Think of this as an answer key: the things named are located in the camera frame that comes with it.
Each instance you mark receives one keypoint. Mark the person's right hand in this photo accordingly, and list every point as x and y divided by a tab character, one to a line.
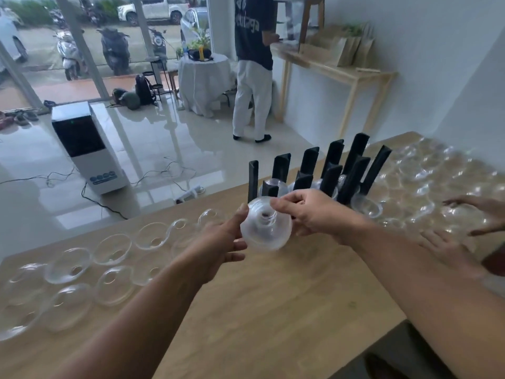
327	217

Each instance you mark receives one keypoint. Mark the person's left hand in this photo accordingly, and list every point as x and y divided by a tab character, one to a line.
213	252

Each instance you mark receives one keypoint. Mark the person's left thumb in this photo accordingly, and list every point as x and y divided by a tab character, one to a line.
238	217

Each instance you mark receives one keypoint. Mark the person's right thumb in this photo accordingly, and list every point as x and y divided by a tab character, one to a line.
285	209

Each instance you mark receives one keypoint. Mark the person's left middle finger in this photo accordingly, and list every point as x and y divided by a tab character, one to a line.
233	257

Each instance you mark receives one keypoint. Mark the clear plastic dome lid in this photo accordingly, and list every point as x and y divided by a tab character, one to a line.
262	232

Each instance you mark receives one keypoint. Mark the person's left forearm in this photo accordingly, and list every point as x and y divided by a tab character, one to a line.
146	323

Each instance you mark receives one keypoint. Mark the person's right forearm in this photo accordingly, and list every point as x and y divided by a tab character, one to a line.
418	280

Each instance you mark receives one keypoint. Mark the row of black plastic sleeves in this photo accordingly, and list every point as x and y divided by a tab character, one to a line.
347	173

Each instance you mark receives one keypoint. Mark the round table with white cloth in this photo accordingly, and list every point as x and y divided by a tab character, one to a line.
205	82

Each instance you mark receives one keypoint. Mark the pile of clear dome lids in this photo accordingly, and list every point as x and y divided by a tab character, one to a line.
430	185

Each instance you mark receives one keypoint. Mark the wooden console table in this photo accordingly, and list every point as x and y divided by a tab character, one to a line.
335	70

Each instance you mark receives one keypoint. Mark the black backpack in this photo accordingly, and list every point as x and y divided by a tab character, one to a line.
144	90

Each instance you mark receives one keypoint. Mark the white black air cooler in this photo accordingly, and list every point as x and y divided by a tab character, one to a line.
92	153

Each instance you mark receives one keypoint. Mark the dark green helmet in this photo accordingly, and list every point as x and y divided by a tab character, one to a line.
130	100

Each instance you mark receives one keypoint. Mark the rows of clear dome lids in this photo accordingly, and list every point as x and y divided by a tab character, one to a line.
75	276

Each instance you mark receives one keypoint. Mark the black metal stool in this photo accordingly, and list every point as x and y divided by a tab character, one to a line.
154	74

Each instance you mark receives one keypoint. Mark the black bag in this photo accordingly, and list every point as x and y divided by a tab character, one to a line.
195	55

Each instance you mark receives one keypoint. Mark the row of brown paper bags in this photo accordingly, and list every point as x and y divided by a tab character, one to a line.
339	47

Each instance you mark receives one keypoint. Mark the green potted plant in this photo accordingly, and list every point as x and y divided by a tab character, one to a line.
200	37

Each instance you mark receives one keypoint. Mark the dark scooter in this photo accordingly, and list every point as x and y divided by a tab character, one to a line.
158	41

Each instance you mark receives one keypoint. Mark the silver car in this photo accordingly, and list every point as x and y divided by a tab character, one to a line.
195	23

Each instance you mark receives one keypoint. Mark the black scooter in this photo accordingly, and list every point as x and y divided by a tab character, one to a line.
114	49

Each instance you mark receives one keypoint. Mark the white pickup truck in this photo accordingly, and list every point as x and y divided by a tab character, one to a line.
154	9

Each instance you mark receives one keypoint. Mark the silver scooter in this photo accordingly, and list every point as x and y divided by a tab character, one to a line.
69	55

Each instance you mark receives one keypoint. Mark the row of shoes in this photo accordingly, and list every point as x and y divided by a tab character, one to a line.
19	116

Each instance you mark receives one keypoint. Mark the white car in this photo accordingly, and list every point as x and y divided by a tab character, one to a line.
10	39

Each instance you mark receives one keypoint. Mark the white window frame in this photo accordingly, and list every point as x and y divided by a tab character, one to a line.
81	47

